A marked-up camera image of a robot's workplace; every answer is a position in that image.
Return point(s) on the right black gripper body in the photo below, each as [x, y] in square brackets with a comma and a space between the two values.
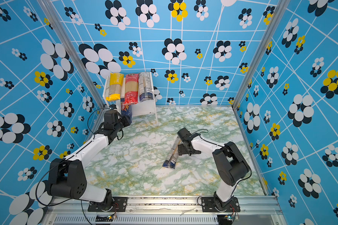
[182, 148]

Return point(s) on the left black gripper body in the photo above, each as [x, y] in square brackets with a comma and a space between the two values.
[122, 123]

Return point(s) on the dark blue spaghetti bag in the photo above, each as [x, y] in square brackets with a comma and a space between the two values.
[126, 110]

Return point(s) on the clear noodle bag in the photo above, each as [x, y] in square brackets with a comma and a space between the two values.
[170, 161]
[145, 87]

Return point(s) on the red spaghetti bag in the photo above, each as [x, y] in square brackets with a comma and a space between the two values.
[131, 89]

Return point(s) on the yellow spaghetti bag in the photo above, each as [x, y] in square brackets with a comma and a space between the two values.
[114, 87]

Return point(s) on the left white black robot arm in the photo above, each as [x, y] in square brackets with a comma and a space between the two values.
[66, 177]

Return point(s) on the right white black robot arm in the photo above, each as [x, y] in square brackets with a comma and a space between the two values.
[231, 164]

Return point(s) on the white two-tier metal shelf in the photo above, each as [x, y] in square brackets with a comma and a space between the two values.
[141, 108]

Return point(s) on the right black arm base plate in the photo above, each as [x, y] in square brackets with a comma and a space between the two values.
[214, 204]

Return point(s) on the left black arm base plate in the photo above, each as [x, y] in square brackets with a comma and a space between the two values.
[114, 204]

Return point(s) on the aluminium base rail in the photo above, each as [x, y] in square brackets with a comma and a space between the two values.
[166, 210]

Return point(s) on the left aluminium corner post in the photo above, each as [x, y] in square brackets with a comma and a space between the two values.
[62, 34]

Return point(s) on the aluminium corner post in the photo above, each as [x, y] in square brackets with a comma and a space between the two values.
[62, 34]
[273, 25]

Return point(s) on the right aluminium corner post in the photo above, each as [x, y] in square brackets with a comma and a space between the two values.
[273, 25]

